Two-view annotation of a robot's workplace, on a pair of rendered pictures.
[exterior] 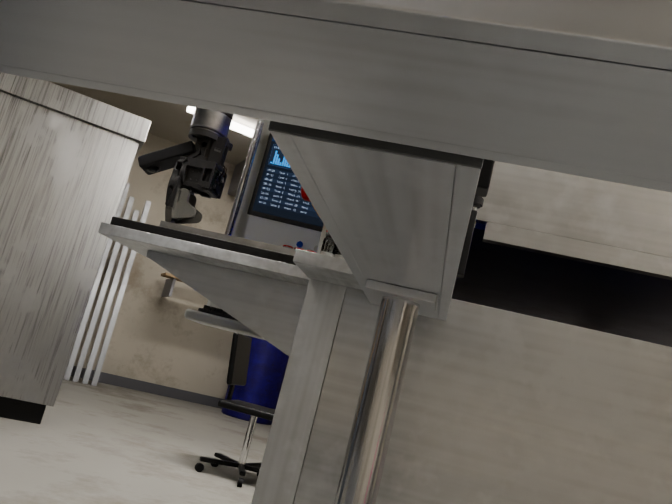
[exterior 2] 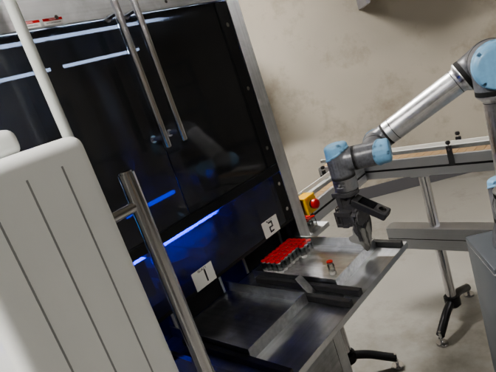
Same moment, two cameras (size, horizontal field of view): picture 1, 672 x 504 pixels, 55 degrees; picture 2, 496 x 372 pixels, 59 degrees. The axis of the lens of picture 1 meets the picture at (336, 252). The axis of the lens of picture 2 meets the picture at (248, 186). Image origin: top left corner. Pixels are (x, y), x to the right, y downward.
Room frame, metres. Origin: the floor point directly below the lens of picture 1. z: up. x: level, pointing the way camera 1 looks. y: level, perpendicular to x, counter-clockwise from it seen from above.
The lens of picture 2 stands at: (2.47, 0.84, 1.55)
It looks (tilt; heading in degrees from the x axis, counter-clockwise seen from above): 14 degrees down; 216
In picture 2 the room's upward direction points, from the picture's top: 19 degrees counter-clockwise
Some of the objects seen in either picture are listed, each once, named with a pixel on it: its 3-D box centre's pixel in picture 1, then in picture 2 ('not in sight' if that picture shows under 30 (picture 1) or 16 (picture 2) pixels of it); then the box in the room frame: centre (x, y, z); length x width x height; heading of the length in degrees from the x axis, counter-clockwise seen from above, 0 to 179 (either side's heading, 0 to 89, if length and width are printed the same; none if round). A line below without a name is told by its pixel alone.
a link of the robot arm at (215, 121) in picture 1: (210, 127); (345, 184); (1.23, 0.31, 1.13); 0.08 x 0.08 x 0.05
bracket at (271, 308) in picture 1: (224, 304); not in sight; (1.19, 0.18, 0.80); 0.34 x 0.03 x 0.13; 79
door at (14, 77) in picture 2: not in sight; (82, 148); (1.76, -0.12, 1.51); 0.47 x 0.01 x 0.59; 169
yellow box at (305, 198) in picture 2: not in sight; (305, 204); (0.99, 0.02, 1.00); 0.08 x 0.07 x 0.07; 79
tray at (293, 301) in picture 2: not in sight; (237, 314); (1.59, 0.02, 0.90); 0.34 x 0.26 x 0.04; 79
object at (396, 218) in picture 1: (414, 201); (318, 193); (0.68, -0.07, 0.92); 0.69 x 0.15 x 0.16; 169
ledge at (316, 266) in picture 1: (346, 273); (307, 229); (0.96, -0.02, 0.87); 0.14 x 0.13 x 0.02; 79
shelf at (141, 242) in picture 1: (271, 289); (290, 294); (1.44, 0.12, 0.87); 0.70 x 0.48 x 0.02; 169
